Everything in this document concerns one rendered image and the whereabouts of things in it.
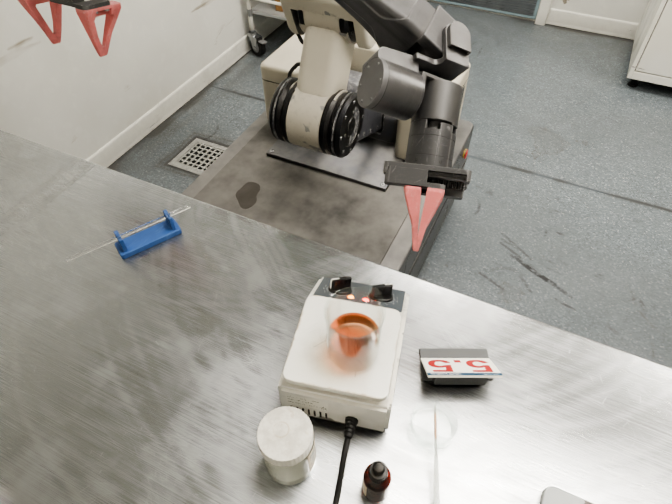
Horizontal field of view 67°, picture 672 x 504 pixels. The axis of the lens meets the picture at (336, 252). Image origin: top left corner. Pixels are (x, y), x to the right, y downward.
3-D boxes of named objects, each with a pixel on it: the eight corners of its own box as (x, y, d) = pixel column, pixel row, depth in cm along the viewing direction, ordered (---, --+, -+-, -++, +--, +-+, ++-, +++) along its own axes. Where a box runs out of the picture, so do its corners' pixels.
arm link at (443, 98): (474, 80, 61) (443, 91, 66) (429, 62, 58) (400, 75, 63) (465, 137, 61) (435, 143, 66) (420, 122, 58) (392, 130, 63)
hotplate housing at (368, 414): (320, 287, 75) (318, 251, 69) (408, 302, 73) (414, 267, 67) (275, 431, 61) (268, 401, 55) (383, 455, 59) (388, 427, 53)
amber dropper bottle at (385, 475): (393, 482, 57) (398, 460, 52) (382, 508, 55) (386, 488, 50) (369, 469, 58) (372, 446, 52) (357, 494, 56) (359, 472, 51)
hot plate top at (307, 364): (308, 297, 64) (307, 292, 63) (402, 314, 62) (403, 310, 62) (280, 382, 56) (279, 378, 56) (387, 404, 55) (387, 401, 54)
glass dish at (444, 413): (464, 438, 60) (467, 430, 58) (425, 459, 58) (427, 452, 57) (437, 399, 63) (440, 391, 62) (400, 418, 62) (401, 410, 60)
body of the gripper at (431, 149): (470, 186, 58) (479, 122, 58) (382, 175, 60) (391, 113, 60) (464, 195, 65) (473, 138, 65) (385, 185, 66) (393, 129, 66)
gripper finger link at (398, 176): (435, 252, 58) (447, 172, 59) (374, 243, 59) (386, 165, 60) (434, 255, 65) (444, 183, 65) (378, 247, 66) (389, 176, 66)
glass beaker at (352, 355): (356, 390, 55) (359, 349, 49) (313, 356, 58) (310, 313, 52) (395, 347, 59) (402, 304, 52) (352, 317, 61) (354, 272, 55)
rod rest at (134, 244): (174, 221, 84) (168, 205, 82) (182, 233, 83) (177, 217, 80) (115, 247, 81) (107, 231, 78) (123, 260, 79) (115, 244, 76)
